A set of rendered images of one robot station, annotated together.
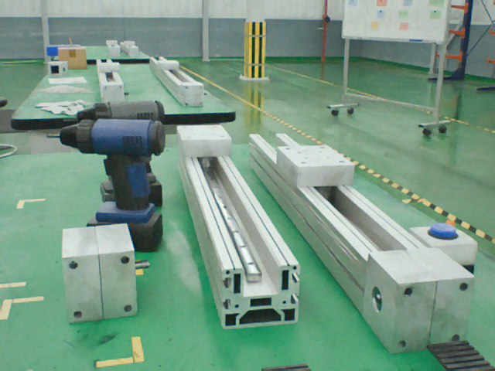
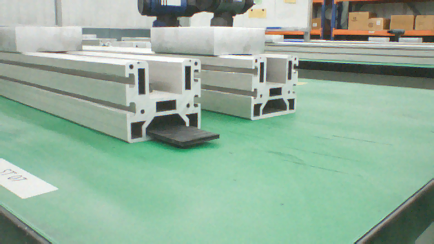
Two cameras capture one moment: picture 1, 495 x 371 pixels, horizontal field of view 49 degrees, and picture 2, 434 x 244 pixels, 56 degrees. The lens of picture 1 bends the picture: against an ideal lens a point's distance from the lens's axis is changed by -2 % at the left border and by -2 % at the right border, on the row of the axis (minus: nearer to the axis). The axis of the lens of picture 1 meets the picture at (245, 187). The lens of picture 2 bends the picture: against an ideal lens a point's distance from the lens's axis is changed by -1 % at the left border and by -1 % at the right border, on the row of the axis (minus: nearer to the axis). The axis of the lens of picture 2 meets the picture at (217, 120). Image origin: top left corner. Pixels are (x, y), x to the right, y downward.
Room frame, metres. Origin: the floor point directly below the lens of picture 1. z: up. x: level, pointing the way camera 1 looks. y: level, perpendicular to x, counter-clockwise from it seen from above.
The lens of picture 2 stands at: (1.86, -0.25, 0.89)
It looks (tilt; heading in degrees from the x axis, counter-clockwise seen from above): 11 degrees down; 148
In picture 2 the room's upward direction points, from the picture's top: 1 degrees clockwise
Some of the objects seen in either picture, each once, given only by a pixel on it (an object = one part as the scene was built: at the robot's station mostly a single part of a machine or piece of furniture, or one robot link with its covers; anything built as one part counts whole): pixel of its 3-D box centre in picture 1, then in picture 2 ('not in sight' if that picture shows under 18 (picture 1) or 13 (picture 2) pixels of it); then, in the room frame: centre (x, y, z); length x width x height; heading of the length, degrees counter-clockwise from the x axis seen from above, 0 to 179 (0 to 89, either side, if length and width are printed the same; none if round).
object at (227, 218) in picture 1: (217, 199); (127, 69); (1.02, 0.05, 0.82); 0.80 x 0.10 x 0.09; 11
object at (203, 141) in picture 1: (203, 145); (205, 48); (1.27, 0.10, 0.87); 0.16 x 0.11 x 0.07; 11
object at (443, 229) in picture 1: (442, 232); not in sight; (0.81, -0.31, 0.84); 0.04 x 0.04 x 0.02
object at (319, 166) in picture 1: (312, 171); (34, 46); (1.06, -0.13, 0.87); 0.16 x 0.11 x 0.07; 11
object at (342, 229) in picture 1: (311, 195); (36, 73); (1.06, -0.13, 0.82); 0.80 x 0.10 x 0.09; 11
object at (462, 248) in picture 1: (435, 251); not in sight; (0.81, -0.30, 0.81); 0.10 x 0.08 x 0.06; 101
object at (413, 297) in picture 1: (423, 297); not in sight; (0.63, -0.23, 0.83); 0.12 x 0.09 x 0.10; 101
